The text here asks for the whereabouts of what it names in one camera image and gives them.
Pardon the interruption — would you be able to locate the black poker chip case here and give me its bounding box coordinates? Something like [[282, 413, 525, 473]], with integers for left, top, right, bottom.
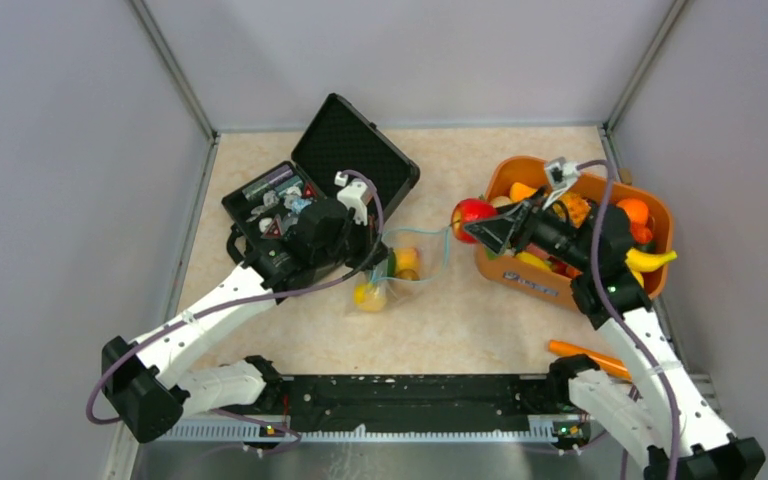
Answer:
[[221, 92, 422, 266]]

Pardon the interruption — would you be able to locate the orange carrot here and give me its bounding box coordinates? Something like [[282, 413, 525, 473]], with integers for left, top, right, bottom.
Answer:
[[548, 339, 634, 382]]

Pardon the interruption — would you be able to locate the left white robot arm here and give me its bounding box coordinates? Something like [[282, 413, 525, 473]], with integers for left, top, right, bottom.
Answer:
[[84, 195, 384, 443]]

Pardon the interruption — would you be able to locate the orange mango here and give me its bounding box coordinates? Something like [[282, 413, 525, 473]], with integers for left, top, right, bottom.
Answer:
[[508, 182, 537, 203]]

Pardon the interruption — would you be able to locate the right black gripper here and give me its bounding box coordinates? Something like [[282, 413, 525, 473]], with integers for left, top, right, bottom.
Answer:
[[463, 184, 593, 272]]

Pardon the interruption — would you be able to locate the orange tangerine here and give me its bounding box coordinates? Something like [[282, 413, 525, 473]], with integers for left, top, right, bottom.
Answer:
[[616, 198, 650, 226]]

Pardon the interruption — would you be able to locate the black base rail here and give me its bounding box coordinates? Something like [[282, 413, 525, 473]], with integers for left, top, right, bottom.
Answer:
[[217, 371, 598, 451]]

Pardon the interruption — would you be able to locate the orange plastic basket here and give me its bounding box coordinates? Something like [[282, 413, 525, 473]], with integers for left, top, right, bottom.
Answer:
[[473, 156, 674, 311]]

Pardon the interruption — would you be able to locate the orange pineapple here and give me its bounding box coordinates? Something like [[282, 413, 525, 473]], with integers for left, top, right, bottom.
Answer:
[[551, 192, 592, 228]]

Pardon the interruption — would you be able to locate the clear zip top bag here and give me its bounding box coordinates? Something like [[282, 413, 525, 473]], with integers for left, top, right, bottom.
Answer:
[[347, 226, 453, 315]]

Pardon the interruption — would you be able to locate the red apple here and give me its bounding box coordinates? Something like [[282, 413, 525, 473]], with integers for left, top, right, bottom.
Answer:
[[450, 198, 497, 244]]

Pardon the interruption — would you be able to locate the green lime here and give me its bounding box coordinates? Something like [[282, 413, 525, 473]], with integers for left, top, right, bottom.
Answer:
[[386, 250, 397, 277]]

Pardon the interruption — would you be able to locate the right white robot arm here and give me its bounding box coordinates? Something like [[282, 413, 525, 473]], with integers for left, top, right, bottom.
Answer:
[[451, 198, 766, 479]]

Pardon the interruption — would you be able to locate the yellow lemon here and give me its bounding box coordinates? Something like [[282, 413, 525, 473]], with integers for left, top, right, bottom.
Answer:
[[515, 251, 552, 272]]

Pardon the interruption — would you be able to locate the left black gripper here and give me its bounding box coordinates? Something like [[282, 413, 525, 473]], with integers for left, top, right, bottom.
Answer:
[[314, 210, 392, 272]]

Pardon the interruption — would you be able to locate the yellow banana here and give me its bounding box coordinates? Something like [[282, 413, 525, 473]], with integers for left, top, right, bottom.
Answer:
[[625, 248, 678, 273]]

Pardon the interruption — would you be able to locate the yellow orange peach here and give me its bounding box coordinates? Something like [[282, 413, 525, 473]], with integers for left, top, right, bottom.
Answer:
[[353, 283, 388, 313]]

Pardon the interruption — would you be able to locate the brown potato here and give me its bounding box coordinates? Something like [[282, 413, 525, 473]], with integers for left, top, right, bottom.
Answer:
[[396, 269, 420, 281]]

